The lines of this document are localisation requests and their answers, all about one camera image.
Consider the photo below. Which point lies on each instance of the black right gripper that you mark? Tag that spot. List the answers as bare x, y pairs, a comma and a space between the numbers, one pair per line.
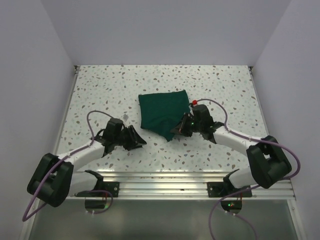
181, 128

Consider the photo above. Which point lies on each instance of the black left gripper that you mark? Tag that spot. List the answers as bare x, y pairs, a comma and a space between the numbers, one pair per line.
135, 140

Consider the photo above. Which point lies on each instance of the green surgical cloth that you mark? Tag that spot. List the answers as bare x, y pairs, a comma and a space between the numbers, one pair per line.
161, 112

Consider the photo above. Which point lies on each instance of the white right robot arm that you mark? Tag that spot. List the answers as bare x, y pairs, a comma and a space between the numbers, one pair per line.
267, 161

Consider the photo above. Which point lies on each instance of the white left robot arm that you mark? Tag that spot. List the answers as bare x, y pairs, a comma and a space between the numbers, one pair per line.
52, 179

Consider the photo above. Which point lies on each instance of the aluminium rail frame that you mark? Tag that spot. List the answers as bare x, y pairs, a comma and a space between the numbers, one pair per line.
161, 169

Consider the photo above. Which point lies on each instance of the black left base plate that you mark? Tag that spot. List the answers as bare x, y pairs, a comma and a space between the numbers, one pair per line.
100, 190

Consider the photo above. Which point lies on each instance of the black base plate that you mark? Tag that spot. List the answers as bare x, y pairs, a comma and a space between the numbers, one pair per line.
100, 190
221, 189

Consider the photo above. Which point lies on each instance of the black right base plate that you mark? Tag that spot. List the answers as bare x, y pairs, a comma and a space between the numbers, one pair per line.
221, 189

